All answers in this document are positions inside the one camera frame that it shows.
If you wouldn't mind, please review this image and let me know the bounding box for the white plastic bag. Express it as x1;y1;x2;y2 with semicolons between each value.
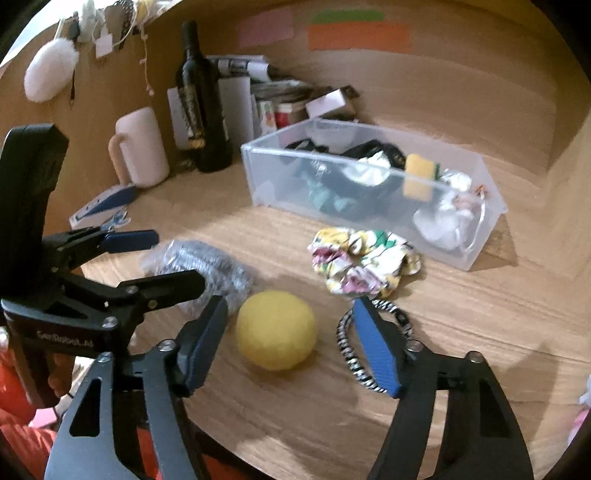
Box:
413;170;485;252

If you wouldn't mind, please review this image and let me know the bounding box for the blue white packet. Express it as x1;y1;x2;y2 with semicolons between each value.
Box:
69;185;138;230

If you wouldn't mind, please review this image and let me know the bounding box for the beaded string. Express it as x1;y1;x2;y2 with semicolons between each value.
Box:
139;28;155;97

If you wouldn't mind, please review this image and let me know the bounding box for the yellow felt ball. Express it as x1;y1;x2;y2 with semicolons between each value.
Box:
235;290;318;371

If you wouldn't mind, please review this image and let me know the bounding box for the dark wine bottle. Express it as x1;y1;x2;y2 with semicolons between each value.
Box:
177;21;233;174

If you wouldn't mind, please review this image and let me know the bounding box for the beige mug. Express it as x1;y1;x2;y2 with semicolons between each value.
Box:
108;107;171;188

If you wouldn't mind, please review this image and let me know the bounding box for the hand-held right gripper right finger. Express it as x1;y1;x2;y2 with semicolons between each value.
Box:
351;298;536;480

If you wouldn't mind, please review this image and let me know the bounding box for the crumpled white cloth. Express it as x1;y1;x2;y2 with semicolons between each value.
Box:
346;154;393;186

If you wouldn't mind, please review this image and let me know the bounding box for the black white braided hair tie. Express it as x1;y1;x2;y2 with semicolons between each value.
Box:
336;299;414;394

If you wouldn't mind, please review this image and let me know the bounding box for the pink sticky note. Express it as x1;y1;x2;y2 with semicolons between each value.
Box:
238;8;295;48

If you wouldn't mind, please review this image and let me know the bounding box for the person's red clothing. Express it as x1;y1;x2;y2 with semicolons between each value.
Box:
0;351;162;480

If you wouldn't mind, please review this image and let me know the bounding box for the red white small box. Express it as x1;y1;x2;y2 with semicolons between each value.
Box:
274;102;308;130

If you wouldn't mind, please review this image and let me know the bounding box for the open white cardboard box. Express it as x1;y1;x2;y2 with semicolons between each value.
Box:
305;85;361;123

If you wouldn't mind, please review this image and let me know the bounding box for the orange sticky note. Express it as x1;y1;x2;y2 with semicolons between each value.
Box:
307;23;411;51

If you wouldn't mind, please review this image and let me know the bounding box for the green sticky note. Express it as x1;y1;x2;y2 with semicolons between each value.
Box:
310;9;386;25

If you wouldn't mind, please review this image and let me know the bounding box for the black cloth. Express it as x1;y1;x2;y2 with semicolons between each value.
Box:
284;138;407;217

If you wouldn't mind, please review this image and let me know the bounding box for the floral fabric scrunchie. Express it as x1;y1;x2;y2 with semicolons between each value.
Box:
308;227;423;298

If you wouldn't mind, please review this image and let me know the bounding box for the teal fabric item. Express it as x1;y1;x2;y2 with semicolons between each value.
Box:
307;182;354;212

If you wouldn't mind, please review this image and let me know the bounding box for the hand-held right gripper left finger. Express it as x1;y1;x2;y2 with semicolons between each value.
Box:
44;295;230;480

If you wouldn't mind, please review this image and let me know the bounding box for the white fluffy pompom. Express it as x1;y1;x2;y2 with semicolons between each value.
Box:
24;38;80;103

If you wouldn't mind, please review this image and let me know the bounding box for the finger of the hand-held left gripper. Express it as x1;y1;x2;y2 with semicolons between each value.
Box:
83;270;206;324
44;229;160;268

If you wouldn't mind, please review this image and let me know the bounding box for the tall white box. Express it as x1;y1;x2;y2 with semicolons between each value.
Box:
217;76;256;149

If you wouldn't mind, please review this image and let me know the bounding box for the clear plastic storage box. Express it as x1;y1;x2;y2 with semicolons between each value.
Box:
240;117;509;271

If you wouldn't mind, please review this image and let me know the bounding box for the stack of papers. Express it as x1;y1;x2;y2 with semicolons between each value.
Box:
208;54;315;100

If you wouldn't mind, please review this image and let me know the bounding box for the silver metallic scrunchie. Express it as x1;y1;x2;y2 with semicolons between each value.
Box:
140;239;254;320

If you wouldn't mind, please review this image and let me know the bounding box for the yellow sponge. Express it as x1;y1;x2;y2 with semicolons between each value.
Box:
403;154;437;200

